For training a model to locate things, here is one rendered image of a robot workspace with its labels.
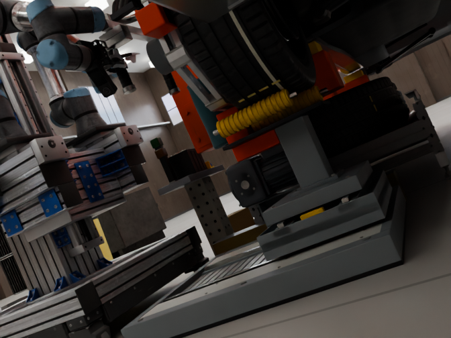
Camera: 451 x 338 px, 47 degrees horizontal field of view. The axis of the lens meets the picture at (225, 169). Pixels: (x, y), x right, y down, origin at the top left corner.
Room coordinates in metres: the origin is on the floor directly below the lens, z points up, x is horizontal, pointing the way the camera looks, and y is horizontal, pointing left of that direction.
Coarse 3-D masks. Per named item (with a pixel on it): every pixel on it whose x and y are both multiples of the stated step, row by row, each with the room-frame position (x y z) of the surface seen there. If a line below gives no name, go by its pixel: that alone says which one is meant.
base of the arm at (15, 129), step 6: (0, 120) 1.93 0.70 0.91; (6, 120) 1.94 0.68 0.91; (12, 120) 1.96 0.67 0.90; (0, 126) 1.92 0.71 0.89; (6, 126) 1.93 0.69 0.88; (12, 126) 1.94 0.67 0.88; (18, 126) 1.97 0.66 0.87; (0, 132) 1.91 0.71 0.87; (6, 132) 1.92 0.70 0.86; (12, 132) 1.93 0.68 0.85; (18, 132) 1.94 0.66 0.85; (24, 132) 1.97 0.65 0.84; (0, 138) 1.91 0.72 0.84
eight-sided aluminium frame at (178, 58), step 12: (144, 0) 1.50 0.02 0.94; (168, 36) 1.53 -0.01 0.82; (180, 36) 1.49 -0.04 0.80; (168, 48) 1.50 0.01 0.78; (180, 48) 1.48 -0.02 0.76; (168, 60) 1.50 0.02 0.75; (180, 60) 1.50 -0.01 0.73; (192, 60) 1.50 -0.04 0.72; (180, 72) 1.53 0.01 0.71; (204, 72) 1.56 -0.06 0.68; (192, 84) 1.57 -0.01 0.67; (204, 84) 1.57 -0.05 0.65; (204, 96) 1.60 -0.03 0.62; (216, 96) 1.60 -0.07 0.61; (216, 108) 1.64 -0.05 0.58; (228, 108) 1.76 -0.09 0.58
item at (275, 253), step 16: (384, 176) 1.77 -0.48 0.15; (368, 192) 1.59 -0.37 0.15; (384, 192) 1.58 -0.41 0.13; (320, 208) 1.44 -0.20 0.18; (336, 208) 1.42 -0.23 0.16; (352, 208) 1.41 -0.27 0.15; (368, 208) 1.39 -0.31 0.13; (384, 208) 1.44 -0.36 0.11; (288, 224) 1.51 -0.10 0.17; (304, 224) 1.46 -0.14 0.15; (320, 224) 1.44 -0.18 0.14; (336, 224) 1.43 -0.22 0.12; (352, 224) 1.41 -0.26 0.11; (368, 224) 1.44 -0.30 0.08; (272, 240) 1.50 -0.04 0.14; (288, 240) 1.48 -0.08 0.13; (304, 240) 1.47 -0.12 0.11; (320, 240) 1.45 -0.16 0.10; (272, 256) 1.50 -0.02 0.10
